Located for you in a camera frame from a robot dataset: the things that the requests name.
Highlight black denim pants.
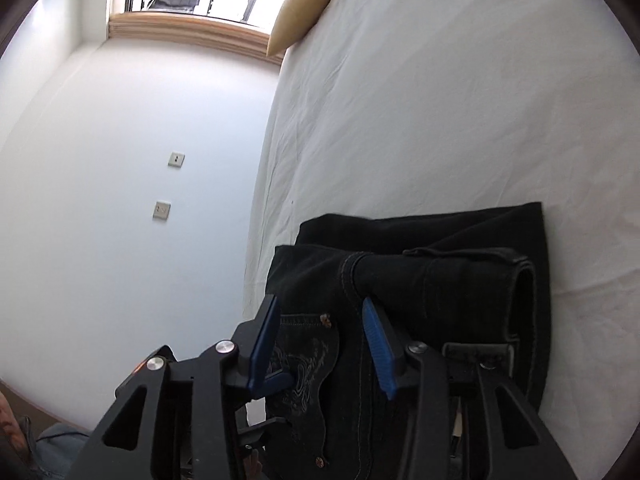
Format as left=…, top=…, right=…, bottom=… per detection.
left=262, top=203, right=551, bottom=479

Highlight grey sleeved forearm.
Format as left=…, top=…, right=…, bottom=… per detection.
left=18, top=417, right=91, bottom=479

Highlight white bed sheet mattress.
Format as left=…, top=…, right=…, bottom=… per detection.
left=243, top=0, right=639, bottom=479

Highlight beige curtain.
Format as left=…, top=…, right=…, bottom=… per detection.
left=107, top=12, right=283, bottom=66

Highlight yellow pillow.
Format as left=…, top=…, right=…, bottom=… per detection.
left=266, top=0, right=331, bottom=58

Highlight lower wall socket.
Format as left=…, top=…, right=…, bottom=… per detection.
left=152, top=202, right=171, bottom=221

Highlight wall socket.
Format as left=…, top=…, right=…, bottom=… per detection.
left=152, top=202, right=171, bottom=221
left=168, top=152, right=186, bottom=168

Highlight upper wall socket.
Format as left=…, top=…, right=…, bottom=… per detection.
left=168, top=152, right=186, bottom=168

